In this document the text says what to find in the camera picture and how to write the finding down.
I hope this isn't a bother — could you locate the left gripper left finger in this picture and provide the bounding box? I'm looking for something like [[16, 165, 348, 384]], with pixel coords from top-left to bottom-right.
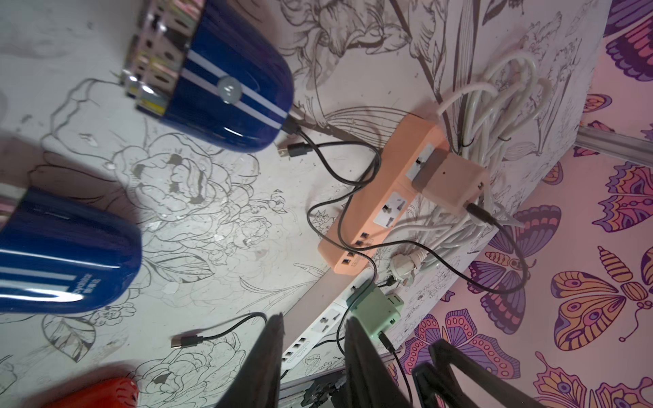
[[216, 314, 284, 408]]

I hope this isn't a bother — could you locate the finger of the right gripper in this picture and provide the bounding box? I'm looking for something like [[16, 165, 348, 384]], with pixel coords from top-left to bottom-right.
[[430, 340, 543, 407], [413, 363, 459, 407]]

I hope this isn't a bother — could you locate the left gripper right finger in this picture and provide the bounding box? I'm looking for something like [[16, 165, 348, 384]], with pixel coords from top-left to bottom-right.
[[345, 318, 411, 407]]

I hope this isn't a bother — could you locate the green charger adapter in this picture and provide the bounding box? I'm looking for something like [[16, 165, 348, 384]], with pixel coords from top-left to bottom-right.
[[347, 282, 404, 341]]

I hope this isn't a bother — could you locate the white power strip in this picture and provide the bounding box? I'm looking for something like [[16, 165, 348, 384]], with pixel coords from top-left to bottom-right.
[[282, 267, 372, 371]]

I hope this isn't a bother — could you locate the black USB cable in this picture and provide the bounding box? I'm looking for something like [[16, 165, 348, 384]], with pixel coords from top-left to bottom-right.
[[170, 310, 414, 408], [277, 114, 532, 297]]

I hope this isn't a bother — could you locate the orange power strip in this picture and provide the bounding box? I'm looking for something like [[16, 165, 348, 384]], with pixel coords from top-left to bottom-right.
[[318, 115, 449, 276]]

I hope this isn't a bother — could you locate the pink USB charger adapter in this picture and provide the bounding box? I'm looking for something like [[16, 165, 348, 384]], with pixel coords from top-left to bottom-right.
[[412, 149, 490, 216]]

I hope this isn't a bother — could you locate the white coiled power cord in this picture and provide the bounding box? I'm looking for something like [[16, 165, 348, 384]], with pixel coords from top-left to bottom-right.
[[389, 48, 554, 284]]

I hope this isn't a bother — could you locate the aluminium cage frame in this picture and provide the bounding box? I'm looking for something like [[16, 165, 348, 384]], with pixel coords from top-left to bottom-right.
[[576, 126, 653, 168]]

